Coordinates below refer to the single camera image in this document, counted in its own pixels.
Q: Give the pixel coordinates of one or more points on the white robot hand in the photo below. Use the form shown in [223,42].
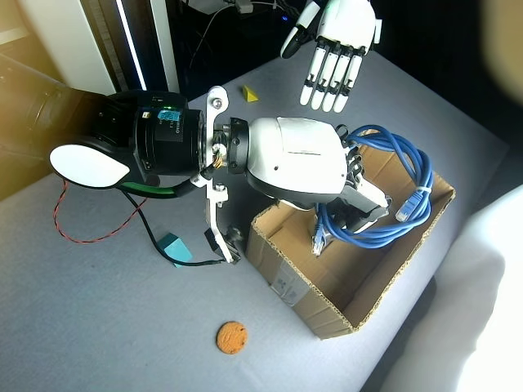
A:
[298,159]
[347,20]

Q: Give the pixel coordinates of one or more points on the white frame with light strip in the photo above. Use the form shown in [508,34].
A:
[61,41]

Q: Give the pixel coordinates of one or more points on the white power adapter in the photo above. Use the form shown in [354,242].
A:
[243,6]

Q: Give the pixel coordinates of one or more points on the open brown cardboard box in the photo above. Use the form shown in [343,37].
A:
[323,302]

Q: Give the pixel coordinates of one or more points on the yellow triangular block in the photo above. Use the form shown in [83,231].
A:
[248,94]

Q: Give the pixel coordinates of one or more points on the teal block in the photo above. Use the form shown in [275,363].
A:
[177,249]

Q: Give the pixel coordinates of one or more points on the white robot body shell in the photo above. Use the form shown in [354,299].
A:
[482,306]

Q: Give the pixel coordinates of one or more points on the grey table cloth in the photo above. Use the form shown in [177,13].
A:
[102,306]

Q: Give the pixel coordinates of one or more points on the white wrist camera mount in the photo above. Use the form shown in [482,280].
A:
[214,204]

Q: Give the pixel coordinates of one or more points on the orange round cookie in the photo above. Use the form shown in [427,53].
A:
[232,338]

